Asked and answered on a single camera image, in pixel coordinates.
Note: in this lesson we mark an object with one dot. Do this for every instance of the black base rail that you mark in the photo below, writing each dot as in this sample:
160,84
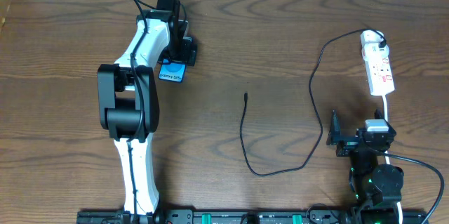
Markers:
187,216

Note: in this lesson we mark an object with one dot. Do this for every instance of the white power strip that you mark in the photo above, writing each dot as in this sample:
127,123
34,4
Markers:
378,69

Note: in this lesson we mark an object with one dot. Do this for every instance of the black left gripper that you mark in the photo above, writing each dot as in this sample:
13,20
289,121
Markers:
190,51

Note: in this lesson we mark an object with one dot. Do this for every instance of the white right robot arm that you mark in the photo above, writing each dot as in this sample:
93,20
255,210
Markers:
377,186

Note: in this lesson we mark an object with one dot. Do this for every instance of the blue Galaxy smartphone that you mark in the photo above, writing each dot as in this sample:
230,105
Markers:
172,72

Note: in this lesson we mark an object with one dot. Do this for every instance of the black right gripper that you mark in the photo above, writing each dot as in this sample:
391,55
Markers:
353,142

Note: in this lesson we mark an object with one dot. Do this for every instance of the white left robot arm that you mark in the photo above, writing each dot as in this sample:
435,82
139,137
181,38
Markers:
128,100

